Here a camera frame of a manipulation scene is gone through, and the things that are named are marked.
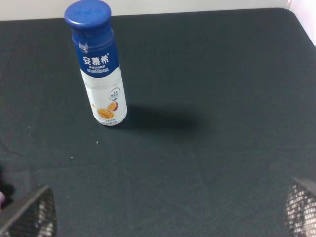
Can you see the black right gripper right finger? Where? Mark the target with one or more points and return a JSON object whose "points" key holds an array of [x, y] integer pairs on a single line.
{"points": [[300, 211]]}

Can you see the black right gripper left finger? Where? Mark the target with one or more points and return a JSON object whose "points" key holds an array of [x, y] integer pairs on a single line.
{"points": [[32, 215]]}

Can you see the blue white yogurt drink bottle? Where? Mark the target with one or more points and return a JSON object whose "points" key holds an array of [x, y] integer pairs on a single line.
{"points": [[94, 41]]}

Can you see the black tablecloth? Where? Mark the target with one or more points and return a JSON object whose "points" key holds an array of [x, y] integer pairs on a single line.
{"points": [[221, 118]]}

